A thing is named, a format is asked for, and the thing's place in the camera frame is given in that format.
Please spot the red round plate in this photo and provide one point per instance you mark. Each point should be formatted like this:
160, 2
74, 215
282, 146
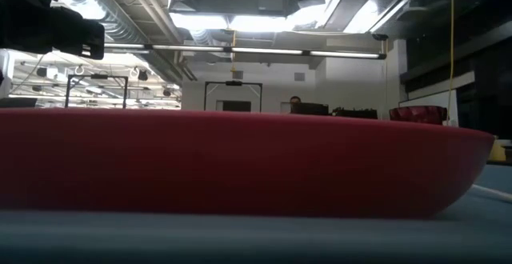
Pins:
240, 164

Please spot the red faceted cup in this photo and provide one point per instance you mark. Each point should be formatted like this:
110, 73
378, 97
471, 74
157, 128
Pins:
418, 114

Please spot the dark low screen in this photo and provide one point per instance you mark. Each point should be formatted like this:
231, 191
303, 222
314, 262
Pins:
18, 102

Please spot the bright ceiling light panel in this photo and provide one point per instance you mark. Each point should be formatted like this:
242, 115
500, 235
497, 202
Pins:
240, 22

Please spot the long light bar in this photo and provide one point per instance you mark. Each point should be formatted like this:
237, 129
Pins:
264, 50

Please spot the grey ceiling box unit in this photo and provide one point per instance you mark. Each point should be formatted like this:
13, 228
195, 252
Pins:
272, 0

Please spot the person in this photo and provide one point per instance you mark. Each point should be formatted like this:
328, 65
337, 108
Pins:
295, 99

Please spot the black computer monitor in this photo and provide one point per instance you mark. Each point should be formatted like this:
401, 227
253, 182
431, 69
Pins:
310, 109

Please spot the black equipment row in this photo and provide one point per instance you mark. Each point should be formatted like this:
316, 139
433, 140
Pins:
354, 113

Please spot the yellow object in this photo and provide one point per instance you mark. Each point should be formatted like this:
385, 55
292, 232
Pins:
498, 152

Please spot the black background rig frame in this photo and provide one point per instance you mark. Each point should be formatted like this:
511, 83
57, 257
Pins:
97, 77
233, 82

